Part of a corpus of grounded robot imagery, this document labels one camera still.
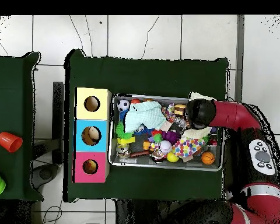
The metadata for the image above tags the light blue muslin cloth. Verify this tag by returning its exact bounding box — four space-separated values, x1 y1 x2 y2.
124 100 167 133

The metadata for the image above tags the large green spiky ball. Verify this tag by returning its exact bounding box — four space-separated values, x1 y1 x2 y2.
115 121 134 139

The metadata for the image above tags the plush hamburger toy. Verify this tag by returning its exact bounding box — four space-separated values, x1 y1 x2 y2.
173 103 187 117

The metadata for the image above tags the polka dot cloth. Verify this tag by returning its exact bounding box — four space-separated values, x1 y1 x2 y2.
172 137 206 160

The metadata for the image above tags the yellow plush duck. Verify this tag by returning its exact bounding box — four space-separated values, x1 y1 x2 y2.
83 159 99 174

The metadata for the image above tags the wooden box with three holes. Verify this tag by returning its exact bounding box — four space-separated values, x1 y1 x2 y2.
73 86 113 184

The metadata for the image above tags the shallow mesh bin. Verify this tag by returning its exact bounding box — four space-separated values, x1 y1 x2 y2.
108 93 225 173

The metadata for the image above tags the small soccer ball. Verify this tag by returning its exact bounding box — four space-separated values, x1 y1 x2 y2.
117 99 131 112

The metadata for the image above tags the purple spiky rubber toy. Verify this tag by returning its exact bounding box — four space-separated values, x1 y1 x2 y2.
162 130 180 144

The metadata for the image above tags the white toy baseball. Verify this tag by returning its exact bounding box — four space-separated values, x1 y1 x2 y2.
159 139 173 154

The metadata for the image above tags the dark green tablecloth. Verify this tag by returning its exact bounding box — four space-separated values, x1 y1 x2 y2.
0 51 44 202
62 48 229 203

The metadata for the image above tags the small orange basketball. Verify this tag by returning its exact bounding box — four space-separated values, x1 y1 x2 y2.
200 151 216 166

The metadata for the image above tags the orange plastic cup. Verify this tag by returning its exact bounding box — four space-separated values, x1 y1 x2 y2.
0 131 23 153

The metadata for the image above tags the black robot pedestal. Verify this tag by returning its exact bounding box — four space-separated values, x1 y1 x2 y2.
115 199 171 224

